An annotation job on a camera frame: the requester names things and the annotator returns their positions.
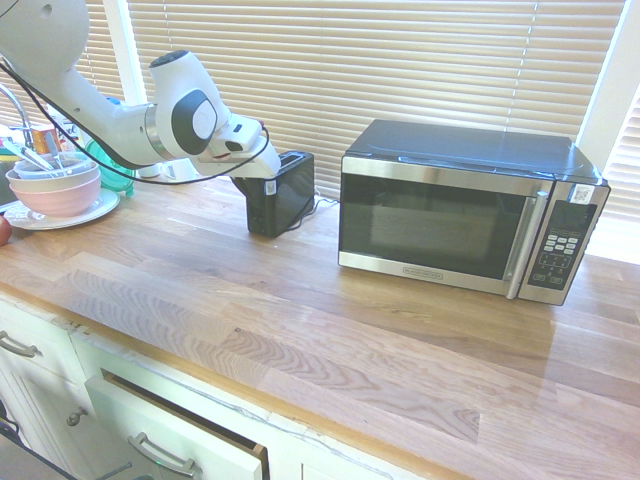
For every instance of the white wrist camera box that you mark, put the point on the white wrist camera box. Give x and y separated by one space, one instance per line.
240 134

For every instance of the orange food box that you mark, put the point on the orange food box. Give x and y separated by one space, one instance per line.
46 139

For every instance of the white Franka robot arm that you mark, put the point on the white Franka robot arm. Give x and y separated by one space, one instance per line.
100 115

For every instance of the white bowl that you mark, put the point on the white bowl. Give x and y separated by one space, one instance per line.
75 176

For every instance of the pink bowl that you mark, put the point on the pink bowl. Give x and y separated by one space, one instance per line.
55 200

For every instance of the silver cabinet knob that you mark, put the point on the silver cabinet knob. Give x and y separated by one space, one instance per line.
76 417

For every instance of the utensil in bowl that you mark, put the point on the utensil in bowl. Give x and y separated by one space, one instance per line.
30 156

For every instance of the white open drawer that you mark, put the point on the white open drawer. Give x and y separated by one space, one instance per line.
170 430

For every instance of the wide beige window blind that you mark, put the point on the wide beige window blind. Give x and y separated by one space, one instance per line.
375 75

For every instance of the chrome kitchen faucet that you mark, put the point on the chrome kitchen faucet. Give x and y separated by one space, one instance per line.
20 117

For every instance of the narrow beige window blind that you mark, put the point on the narrow beige window blind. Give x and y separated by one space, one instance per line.
625 165
100 65

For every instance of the clear plastic container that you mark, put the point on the clear plastic container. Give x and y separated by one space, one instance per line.
70 161

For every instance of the stainless steel black microwave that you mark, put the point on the stainless steel black microwave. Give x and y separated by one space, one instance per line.
450 210

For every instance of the black two-slot toaster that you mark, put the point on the black two-slot toaster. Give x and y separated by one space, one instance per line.
290 200

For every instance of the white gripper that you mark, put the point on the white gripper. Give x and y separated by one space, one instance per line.
255 162

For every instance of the white mug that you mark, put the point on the white mug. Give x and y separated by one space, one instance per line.
172 169

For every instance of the white plate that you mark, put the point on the white plate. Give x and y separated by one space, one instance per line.
30 220

